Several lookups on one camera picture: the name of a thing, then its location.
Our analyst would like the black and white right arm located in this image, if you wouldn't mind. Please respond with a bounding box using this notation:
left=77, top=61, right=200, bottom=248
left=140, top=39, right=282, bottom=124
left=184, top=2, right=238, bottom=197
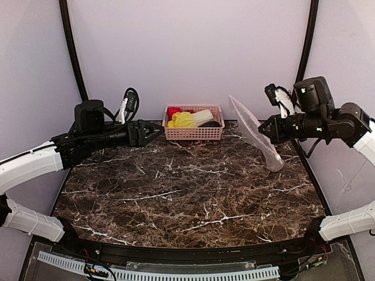
left=258, top=76, right=374, bottom=244

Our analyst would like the red toy bell pepper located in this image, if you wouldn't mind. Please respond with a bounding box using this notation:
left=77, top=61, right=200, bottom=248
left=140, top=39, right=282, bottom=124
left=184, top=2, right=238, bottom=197
left=167, top=107, right=182, bottom=121

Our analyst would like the black right frame post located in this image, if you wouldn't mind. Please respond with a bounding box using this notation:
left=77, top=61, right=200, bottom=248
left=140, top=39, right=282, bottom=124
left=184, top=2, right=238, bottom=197
left=295, top=0, right=319, bottom=83

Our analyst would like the white slotted cable duct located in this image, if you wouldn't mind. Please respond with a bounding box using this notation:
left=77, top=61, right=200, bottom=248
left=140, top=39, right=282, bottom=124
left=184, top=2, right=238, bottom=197
left=37, top=251, right=280, bottom=280

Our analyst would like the black frame post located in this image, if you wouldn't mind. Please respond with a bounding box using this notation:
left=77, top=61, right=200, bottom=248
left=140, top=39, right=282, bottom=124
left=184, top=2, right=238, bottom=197
left=59, top=0, right=89, bottom=101
left=295, top=0, right=319, bottom=83

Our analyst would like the pink perforated plastic basket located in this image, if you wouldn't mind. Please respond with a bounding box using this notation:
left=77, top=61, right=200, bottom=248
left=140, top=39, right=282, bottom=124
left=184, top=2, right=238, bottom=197
left=162, top=105, right=225, bottom=141

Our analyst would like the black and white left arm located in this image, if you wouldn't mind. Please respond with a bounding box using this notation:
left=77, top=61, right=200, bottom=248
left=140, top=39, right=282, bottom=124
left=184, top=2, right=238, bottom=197
left=1, top=100, right=165, bottom=242

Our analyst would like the clear zip top bag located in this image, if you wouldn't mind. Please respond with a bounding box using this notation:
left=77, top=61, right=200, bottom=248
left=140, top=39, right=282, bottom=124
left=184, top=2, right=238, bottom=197
left=228, top=95, right=284, bottom=172

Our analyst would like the black curved front rail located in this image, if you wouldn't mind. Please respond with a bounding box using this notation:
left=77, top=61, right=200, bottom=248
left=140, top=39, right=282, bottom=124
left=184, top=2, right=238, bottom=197
left=26, top=225, right=352, bottom=272

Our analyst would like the purple toy eggplant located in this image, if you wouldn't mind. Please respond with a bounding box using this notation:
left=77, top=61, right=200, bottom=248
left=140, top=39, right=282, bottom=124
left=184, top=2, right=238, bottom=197
left=199, top=121, right=221, bottom=128

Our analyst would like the black left frame post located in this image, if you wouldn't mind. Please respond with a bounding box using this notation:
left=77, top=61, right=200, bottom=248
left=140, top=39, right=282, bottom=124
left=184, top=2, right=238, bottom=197
left=59, top=0, right=89, bottom=101

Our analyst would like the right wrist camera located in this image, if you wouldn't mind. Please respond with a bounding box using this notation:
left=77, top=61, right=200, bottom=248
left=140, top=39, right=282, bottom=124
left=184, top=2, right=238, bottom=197
left=264, top=84, right=295, bottom=118

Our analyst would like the yellow toy napa cabbage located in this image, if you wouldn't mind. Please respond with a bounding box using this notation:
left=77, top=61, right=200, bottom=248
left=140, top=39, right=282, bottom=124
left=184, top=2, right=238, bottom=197
left=167, top=109, right=214, bottom=128

